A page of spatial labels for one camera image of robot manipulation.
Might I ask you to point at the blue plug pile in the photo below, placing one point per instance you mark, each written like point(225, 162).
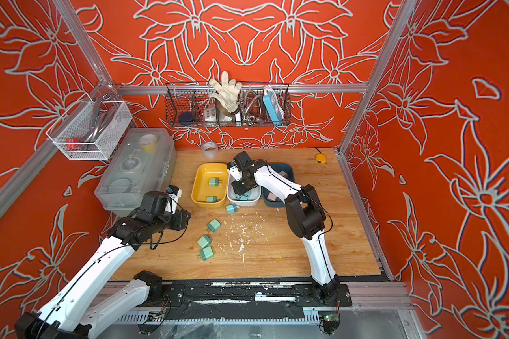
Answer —
point(243, 197)

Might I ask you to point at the teal plug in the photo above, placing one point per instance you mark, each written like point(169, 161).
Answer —
point(232, 208)

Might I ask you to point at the yellow cup in clear box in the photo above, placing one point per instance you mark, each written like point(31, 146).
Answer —
point(149, 143)

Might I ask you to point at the clear tape roll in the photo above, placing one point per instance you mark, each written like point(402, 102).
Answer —
point(210, 149)

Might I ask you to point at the pink plug pile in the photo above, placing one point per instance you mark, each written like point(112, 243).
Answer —
point(271, 197)

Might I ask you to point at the light blue box in basket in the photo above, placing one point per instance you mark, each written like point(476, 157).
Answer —
point(274, 109)

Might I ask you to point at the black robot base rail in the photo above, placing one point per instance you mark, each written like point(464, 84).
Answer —
point(243, 299)

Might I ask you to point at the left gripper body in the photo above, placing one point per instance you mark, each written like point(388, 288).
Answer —
point(177, 221)

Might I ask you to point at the yellow storage bin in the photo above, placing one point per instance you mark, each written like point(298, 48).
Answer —
point(201, 188)

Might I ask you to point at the black wire wall basket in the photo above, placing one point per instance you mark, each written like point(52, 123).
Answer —
point(215, 105)

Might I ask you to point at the white storage bin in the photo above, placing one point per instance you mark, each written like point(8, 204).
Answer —
point(249, 199)

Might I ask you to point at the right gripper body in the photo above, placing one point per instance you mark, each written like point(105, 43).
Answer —
point(242, 186)

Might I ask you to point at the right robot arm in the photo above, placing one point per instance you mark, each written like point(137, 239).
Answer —
point(305, 215)

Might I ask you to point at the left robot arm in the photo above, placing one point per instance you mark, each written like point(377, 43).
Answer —
point(70, 314)

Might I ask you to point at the yellow tape measure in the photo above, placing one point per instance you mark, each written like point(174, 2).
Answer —
point(321, 158)

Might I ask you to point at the dark teal storage bin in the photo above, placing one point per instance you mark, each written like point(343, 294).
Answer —
point(278, 166)

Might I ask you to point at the clear plastic lidded box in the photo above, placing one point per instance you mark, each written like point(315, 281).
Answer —
point(132, 172)

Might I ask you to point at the red item in white basket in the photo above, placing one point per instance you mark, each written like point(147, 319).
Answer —
point(72, 143)

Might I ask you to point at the white power strip in basket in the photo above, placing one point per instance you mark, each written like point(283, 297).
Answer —
point(210, 116)

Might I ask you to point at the white wire wall basket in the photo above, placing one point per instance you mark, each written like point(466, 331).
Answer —
point(98, 124)

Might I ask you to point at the cream rubber glove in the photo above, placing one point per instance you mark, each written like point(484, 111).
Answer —
point(226, 92)

